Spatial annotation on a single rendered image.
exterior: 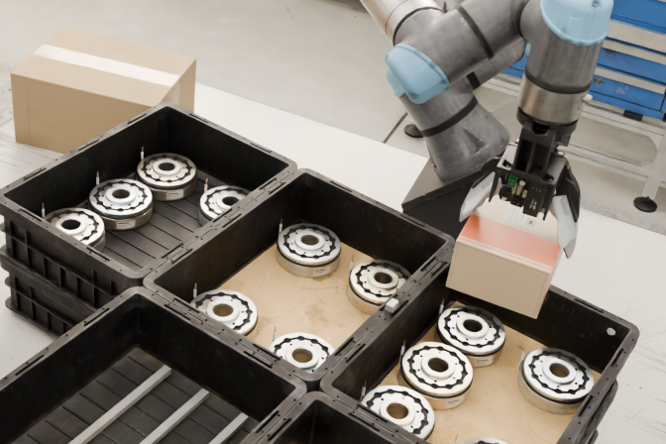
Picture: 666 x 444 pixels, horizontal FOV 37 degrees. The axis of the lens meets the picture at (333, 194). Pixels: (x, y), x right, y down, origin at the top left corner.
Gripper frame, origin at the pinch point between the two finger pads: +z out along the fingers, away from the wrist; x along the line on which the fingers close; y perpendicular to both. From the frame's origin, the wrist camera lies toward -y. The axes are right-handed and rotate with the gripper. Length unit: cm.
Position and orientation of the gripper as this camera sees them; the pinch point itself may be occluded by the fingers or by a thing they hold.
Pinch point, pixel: (515, 236)
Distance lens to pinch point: 131.8
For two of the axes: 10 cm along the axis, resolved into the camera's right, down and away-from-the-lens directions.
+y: -3.9, 5.0, -7.7
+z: -1.1, 8.1, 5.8
